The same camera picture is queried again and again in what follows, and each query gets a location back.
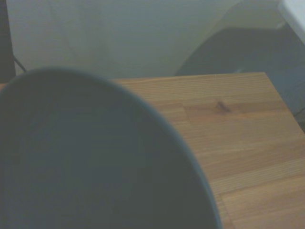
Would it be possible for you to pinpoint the green round plate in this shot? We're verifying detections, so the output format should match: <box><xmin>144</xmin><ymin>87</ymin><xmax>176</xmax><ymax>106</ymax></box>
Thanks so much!
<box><xmin>0</xmin><ymin>67</ymin><xmax>224</xmax><ymax>229</ymax></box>

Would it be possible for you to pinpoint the black tripod stand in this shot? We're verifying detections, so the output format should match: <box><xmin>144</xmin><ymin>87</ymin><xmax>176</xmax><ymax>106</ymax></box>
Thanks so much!
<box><xmin>0</xmin><ymin>0</ymin><xmax>16</xmax><ymax>83</ymax></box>

